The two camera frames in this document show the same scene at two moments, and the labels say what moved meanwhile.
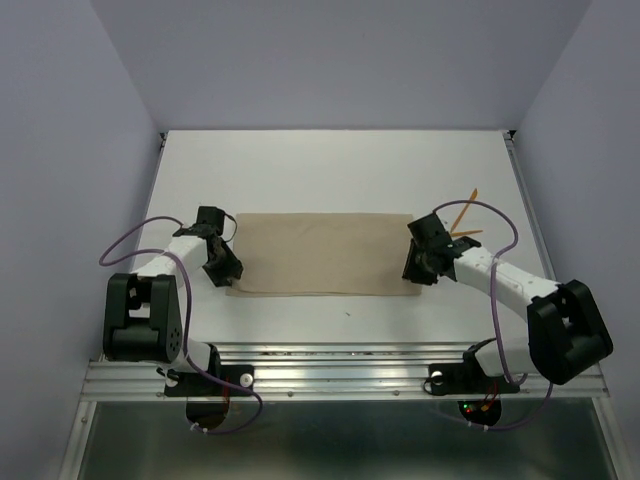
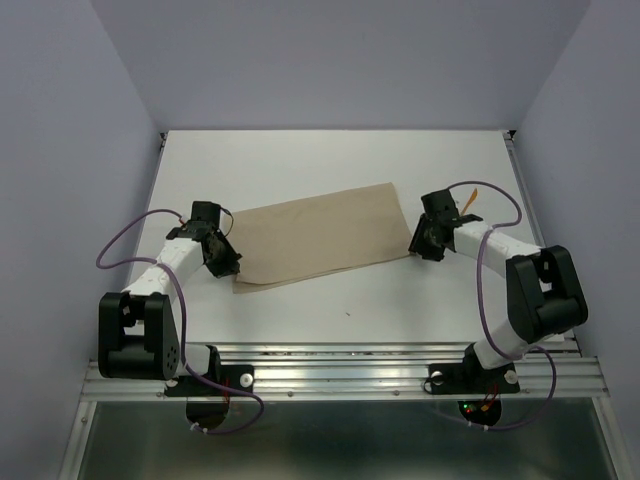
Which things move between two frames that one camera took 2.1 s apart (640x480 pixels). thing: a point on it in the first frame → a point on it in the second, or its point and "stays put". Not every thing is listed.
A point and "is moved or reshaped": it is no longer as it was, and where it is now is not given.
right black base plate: [467, 378] stays put
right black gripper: [410, 270] → [417, 244]
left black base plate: [204, 384] stays put
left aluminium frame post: [72, 460] stays put
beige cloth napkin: [322, 255] is moved or reshaped
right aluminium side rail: [532, 207] stays put
